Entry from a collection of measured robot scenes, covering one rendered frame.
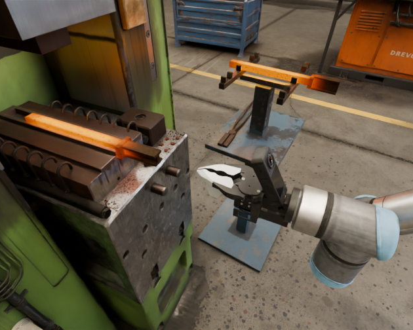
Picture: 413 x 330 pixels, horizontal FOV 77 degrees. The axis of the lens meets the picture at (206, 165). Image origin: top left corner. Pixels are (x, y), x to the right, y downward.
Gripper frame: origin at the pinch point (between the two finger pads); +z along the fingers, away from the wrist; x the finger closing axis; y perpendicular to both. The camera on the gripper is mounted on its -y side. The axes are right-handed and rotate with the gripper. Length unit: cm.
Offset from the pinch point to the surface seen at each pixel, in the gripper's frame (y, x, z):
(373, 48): 64, 333, -65
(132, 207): 12.1, -7.7, 15.3
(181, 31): 78, 351, 202
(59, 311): 48, -29, 35
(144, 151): -0.8, -0.8, 14.2
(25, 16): -29.2, -10.6, 21.3
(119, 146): -1.0, -2.0, 20.2
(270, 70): -1, 56, -1
